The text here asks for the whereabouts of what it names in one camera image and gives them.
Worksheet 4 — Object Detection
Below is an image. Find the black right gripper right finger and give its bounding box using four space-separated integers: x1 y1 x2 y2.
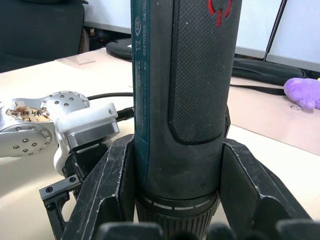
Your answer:
219 138 315 233

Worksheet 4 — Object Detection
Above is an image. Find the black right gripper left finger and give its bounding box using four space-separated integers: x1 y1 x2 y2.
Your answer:
61 133 137 240

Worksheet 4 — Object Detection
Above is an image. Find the black metal gripper frame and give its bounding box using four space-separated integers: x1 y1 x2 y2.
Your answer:
38 174 84 240

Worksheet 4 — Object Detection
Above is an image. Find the dark teal electric screwdriver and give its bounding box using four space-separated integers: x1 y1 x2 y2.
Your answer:
130 0 242 240

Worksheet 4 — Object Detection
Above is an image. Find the purple plush toy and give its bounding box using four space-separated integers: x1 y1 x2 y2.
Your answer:
283 76 320 111

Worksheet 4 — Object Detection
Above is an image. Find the black Kason racket bag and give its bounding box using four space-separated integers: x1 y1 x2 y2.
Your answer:
105 38 309 96

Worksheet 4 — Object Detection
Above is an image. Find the black office chair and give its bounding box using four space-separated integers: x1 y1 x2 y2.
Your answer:
0 0 86 74

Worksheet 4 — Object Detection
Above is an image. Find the black ribbed pole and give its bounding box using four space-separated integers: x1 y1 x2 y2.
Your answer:
261 0 291 62

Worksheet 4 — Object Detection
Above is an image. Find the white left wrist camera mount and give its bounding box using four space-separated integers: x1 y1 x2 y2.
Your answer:
53 102 120 177

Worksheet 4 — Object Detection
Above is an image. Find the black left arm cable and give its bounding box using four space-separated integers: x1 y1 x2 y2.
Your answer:
86 91 136 122

